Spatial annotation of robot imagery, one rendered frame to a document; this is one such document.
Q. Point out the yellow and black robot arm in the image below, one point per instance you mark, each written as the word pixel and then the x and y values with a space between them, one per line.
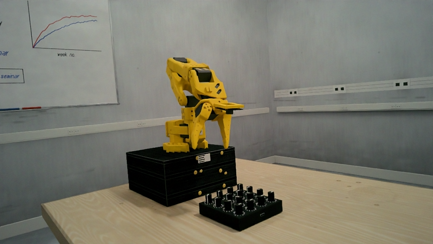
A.
pixel 186 74

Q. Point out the black control panel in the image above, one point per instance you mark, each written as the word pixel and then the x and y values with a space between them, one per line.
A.
pixel 240 209

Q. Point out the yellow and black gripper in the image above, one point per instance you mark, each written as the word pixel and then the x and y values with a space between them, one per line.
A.
pixel 214 110

